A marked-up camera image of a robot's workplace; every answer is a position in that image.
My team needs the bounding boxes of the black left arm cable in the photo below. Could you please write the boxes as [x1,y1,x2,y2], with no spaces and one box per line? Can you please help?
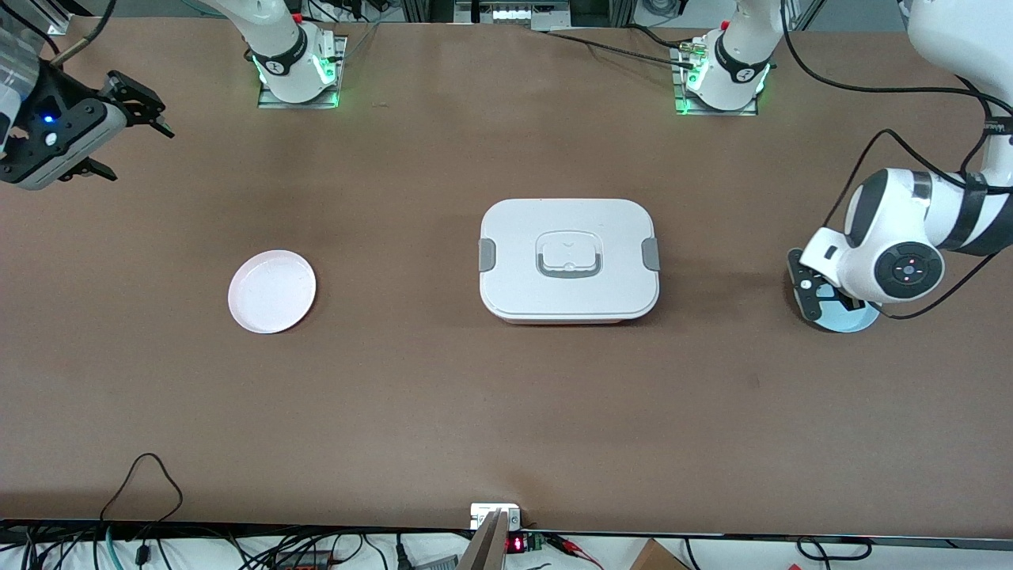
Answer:
[780,0,1013,320]

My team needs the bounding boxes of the black base supply cable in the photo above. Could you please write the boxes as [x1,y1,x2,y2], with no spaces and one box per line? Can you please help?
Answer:
[629,22,693,52]
[546,28,697,69]

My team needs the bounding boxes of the black coiled floor cable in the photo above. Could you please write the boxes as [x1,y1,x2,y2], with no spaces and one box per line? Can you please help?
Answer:
[795,537,873,561]

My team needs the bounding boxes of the pink round plate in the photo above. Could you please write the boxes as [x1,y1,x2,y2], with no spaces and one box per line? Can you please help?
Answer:
[228,250,317,334]

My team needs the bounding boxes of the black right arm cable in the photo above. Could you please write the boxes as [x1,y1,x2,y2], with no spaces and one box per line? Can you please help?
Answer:
[47,0,120,64]

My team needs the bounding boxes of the grey metal profile bar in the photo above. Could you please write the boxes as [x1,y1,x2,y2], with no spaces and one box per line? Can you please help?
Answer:
[457,509,509,570]

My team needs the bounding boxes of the red clip test wires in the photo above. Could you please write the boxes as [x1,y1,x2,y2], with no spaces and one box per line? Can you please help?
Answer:
[546,534,604,570]

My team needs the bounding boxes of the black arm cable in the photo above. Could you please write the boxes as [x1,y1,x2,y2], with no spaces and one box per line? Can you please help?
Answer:
[780,0,1013,320]
[47,0,120,64]

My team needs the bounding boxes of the white lunch box grey clips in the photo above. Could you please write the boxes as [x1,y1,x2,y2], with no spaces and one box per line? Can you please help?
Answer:
[478,198,661,325]

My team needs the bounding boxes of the black looped table cable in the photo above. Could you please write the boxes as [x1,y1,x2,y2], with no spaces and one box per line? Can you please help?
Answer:
[99,453,184,527]

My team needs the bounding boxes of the white socket box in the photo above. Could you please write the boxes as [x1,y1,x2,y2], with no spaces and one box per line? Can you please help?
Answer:
[470,503,522,530]

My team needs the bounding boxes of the lit control box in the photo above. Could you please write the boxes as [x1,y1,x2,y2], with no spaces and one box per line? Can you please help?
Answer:
[455,0,571,31]

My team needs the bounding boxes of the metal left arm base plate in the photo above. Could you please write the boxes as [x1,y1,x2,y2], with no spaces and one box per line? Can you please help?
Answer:
[673,44,759,117]

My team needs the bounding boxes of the light blue round plate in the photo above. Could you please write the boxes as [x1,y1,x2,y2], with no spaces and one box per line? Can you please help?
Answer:
[814,281,882,333]

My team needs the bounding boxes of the brown cardboard piece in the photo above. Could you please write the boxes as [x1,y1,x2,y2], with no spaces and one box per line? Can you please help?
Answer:
[629,538,691,570]

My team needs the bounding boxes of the tangled black floor cables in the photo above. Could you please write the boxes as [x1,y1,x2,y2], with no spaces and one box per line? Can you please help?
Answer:
[0,524,412,570]

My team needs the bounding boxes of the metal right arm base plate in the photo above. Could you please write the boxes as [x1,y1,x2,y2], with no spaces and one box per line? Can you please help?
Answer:
[257,36,347,109]

